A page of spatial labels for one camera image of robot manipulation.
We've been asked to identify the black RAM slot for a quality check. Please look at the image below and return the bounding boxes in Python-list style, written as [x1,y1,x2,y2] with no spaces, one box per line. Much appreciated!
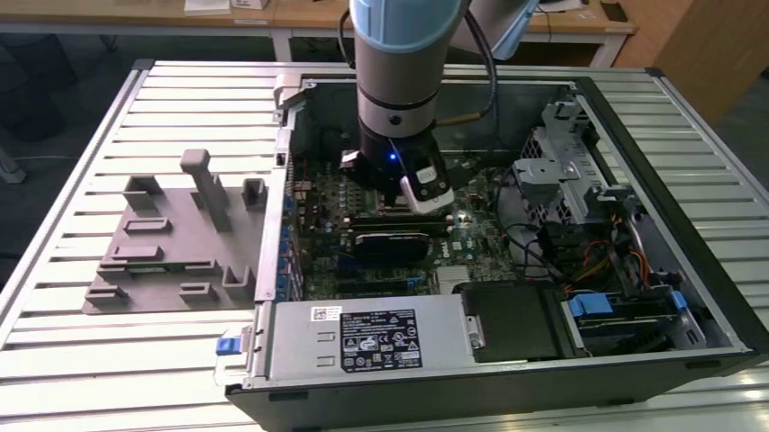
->
[351,214,450,221]
[351,219,451,226]
[351,224,451,231]
[351,228,451,236]

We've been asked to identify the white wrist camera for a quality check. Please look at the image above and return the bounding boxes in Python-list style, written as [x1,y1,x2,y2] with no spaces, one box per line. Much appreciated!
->
[399,164,455,215]

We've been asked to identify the wooden cabinet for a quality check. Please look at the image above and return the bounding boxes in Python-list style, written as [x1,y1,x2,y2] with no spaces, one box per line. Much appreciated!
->
[615,0,769,125]

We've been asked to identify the metal drive cage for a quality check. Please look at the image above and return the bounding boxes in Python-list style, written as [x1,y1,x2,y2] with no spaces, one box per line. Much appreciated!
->
[510,101,614,226]

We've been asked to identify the black cable with gold connector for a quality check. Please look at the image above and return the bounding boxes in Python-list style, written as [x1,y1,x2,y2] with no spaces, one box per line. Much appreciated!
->
[435,8,500,128]

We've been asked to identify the yellow orange power wires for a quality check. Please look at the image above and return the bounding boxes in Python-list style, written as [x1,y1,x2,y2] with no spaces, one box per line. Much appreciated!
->
[560,213,654,293]

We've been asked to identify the black graphics card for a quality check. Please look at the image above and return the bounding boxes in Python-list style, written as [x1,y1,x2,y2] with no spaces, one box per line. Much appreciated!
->
[351,231,431,265]

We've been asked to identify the green RAM stick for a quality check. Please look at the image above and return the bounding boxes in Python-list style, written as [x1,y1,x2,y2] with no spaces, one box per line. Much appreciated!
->
[123,264,195,275]

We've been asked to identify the grey parts rack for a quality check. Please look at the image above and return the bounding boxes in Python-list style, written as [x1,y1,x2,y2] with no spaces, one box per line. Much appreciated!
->
[80,148,269,316]

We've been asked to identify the black plastic shroud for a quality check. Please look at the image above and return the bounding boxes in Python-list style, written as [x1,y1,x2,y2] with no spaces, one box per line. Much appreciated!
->
[450,279,594,365]

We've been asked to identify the silver chipset heatsink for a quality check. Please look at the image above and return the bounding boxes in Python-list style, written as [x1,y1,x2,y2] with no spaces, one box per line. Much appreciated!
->
[432,264,475,290]

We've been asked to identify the green motherboard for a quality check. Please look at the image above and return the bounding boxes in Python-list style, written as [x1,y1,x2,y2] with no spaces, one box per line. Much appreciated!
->
[281,152,523,302]

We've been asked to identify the CPU socket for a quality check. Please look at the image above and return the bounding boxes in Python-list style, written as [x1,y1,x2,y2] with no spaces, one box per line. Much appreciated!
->
[372,195,422,216]

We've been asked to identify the silver power supply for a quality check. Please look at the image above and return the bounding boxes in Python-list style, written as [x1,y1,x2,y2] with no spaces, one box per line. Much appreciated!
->
[261,294,486,382]

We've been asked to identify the grey metal stand foot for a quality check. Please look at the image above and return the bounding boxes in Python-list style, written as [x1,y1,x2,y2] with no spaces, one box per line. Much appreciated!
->
[0,148,29,184]

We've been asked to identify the wooden desk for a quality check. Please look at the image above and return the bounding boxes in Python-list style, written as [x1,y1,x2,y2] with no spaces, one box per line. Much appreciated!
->
[0,0,642,68]

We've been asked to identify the black open PC case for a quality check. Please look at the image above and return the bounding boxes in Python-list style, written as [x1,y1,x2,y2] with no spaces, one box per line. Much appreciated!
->
[221,74,769,432]

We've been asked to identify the black expansion slot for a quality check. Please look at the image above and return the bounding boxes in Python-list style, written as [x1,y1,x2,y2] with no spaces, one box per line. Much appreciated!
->
[333,279,404,294]

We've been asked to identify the white paper box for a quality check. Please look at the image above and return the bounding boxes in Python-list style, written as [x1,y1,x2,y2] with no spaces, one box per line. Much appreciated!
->
[183,0,233,14]

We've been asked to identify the hard disk in blue carrier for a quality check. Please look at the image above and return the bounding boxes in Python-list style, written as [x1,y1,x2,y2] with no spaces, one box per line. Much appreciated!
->
[563,290,687,356]

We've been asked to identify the orange flat data cable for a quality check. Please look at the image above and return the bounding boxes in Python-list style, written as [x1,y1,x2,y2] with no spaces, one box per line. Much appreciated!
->
[623,250,651,290]

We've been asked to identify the dark office chair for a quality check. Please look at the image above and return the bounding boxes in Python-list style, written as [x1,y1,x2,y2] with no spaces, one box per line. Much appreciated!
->
[0,33,82,145]

